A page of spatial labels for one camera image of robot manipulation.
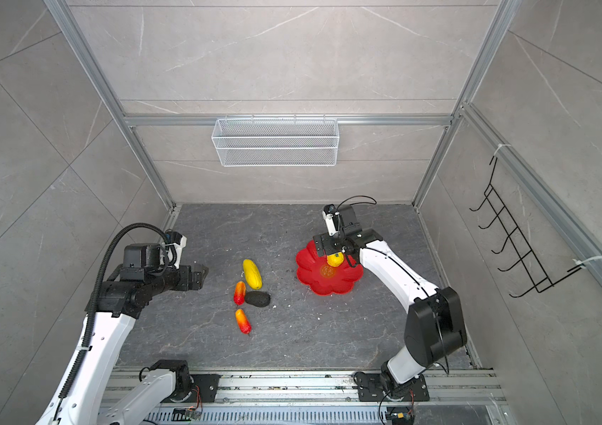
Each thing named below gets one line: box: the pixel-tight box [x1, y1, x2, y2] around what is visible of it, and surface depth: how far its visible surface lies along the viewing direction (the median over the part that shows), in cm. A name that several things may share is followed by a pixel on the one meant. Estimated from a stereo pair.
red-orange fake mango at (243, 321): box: [235, 308, 253, 335], surface depth 85 cm
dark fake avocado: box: [244, 290, 271, 308], surface depth 89 cm
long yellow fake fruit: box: [242, 258, 263, 290], surface depth 95 cm
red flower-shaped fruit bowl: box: [295, 240, 364, 295], surface depth 99 cm
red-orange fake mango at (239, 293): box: [233, 280, 247, 306], surface depth 92 cm
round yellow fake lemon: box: [326, 251, 345, 268], surface depth 97 cm
